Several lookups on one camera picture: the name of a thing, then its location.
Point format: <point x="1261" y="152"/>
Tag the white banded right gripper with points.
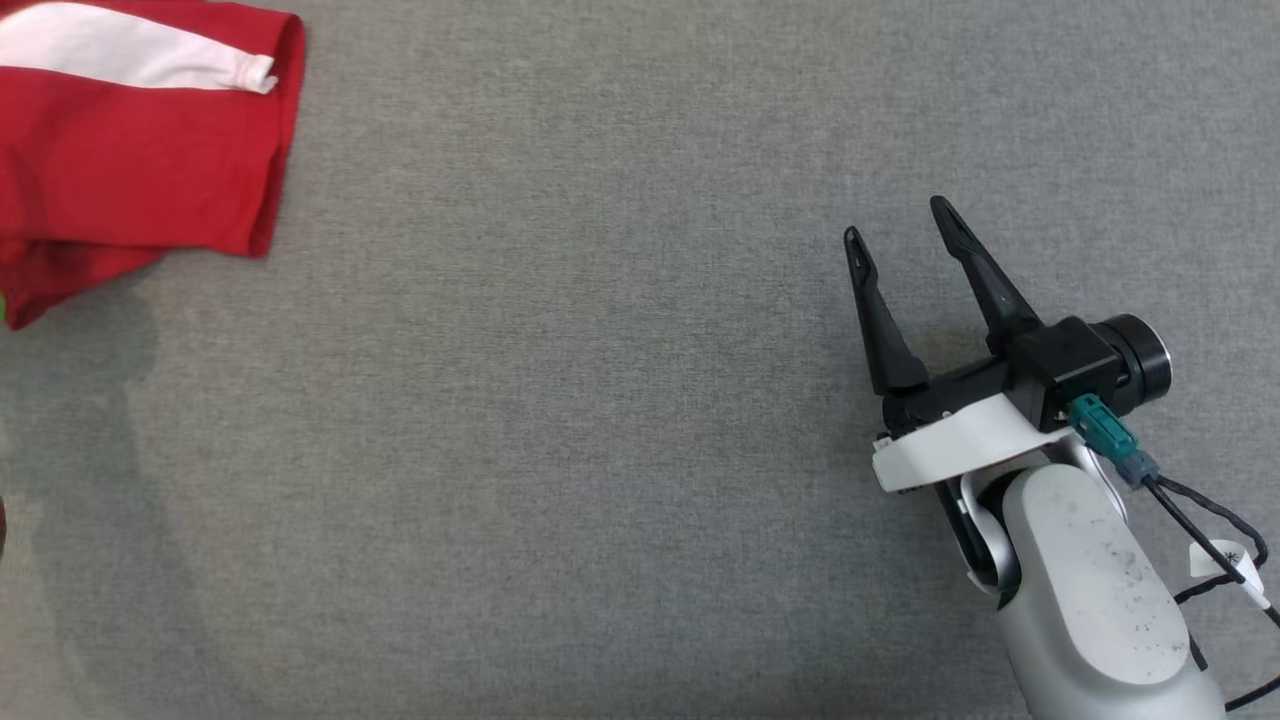
<point x="960" y="440"/>

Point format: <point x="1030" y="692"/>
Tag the red shorts with white stripe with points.
<point x="130" y="160"/>

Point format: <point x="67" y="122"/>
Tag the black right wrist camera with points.
<point x="1080" y="365"/>

